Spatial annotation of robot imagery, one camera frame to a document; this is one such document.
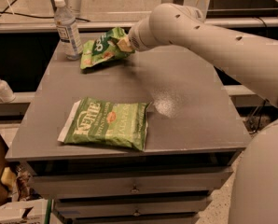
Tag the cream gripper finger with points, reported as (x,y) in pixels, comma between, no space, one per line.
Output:
(125,45)

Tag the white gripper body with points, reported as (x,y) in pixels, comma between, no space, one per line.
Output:
(137,38)

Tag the green rice chip bag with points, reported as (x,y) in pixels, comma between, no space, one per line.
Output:
(103,49)

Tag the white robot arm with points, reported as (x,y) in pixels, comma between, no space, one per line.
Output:
(251,60)

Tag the clear plastic water bottle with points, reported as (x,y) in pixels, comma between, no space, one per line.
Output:
(67,29)

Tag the green Kettle chips bag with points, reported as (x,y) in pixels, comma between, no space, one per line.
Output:
(93,121)

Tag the white pump dispenser bottle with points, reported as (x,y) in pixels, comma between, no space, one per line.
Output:
(6,93)

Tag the grey drawer cabinet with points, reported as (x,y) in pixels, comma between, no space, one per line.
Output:
(194,134)

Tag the white cardboard box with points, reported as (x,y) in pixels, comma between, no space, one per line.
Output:
(26,212)

